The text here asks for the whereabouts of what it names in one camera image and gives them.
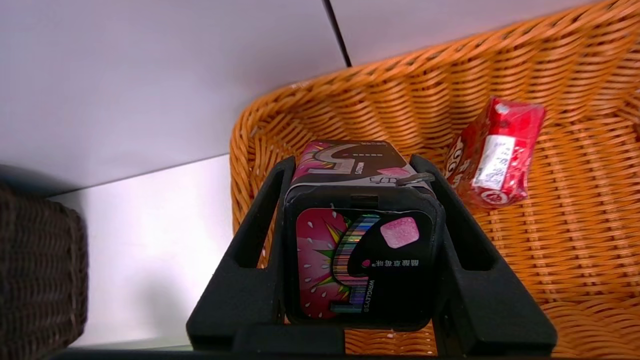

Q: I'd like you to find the red snack packet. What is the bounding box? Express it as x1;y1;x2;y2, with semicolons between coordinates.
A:
444;96;547;209

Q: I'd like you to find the dark brown wicker basket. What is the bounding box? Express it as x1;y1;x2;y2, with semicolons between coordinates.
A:
0;182;90;360

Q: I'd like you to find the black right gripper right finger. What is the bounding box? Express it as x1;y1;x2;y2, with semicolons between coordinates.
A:
410;154;558;357

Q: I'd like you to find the black pink chewing gum box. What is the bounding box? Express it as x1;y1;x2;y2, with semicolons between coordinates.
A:
284;140;446;332

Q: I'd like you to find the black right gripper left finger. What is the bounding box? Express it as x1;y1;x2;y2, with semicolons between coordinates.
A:
186;156;297;351

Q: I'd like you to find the orange wicker basket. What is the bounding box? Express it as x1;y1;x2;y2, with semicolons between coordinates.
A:
229;0;640;358

